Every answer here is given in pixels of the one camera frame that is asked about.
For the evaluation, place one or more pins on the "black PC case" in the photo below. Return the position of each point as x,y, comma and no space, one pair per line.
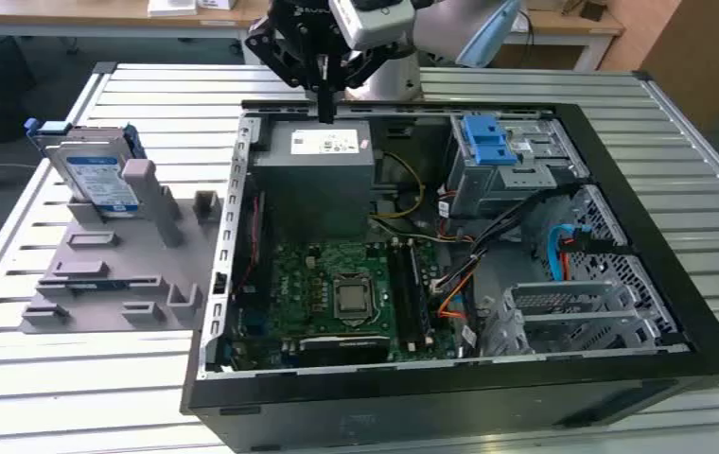
398,406

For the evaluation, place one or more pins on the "hard disk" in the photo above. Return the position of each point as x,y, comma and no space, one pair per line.
98,179

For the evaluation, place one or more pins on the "wooden desk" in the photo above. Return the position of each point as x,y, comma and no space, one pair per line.
82,21

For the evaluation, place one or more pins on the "grey parts rack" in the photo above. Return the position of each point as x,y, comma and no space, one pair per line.
139,265

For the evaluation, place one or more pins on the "grey power supply unit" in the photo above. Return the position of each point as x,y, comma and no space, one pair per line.
315,198

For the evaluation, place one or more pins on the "blue plastic drive latch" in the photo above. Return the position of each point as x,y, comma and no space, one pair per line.
486,137

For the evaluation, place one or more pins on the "small white box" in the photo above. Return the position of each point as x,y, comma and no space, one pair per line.
215,4

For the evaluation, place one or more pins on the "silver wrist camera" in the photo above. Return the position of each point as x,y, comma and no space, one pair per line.
373,23

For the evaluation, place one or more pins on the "black graphics card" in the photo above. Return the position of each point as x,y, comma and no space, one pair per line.
341,350

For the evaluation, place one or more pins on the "silver CPU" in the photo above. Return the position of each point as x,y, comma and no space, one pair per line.
356,297

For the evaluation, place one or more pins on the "wooden cabinet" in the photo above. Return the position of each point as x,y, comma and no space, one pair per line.
701,57

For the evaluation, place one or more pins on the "metal disk bay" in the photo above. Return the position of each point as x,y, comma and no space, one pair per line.
562,318

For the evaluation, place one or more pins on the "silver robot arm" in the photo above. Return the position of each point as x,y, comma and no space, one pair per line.
398,80

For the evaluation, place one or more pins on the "metal drive cage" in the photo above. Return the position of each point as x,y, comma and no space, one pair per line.
512,179

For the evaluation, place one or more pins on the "green motherboard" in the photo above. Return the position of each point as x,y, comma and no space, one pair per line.
309,293

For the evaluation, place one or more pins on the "RAM stick with blue label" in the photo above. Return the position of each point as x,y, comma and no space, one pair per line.
98,284

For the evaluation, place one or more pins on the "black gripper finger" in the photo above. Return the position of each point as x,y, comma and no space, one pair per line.
278,57
366,66

